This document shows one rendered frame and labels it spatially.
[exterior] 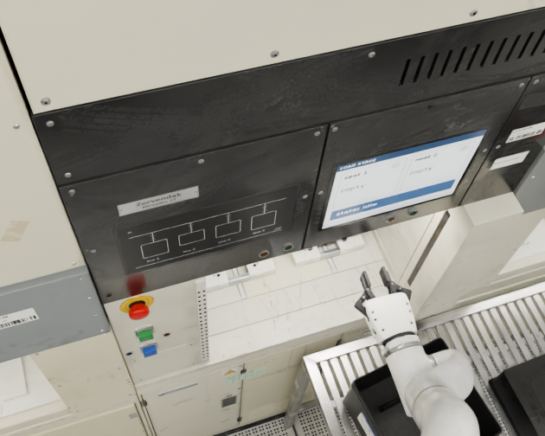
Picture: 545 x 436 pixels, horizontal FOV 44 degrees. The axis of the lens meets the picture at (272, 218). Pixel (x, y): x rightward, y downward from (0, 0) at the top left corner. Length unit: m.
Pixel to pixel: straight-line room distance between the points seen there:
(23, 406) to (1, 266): 0.79
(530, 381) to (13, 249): 1.39
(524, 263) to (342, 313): 0.57
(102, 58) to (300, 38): 0.24
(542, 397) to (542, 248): 0.45
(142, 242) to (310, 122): 0.35
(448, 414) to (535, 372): 0.88
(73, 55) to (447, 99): 0.58
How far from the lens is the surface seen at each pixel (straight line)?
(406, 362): 1.49
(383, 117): 1.06
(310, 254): 1.92
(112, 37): 0.78
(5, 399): 1.88
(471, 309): 2.12
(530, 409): 1.96
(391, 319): 1.53
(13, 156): 0.90
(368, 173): 1.19
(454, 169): 1.32
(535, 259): 2.13
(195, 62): 0.84
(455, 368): 1.41
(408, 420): 1.94
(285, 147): 1.03
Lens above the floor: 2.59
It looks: 59 degrees down
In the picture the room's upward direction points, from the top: 7 degrees clockwise
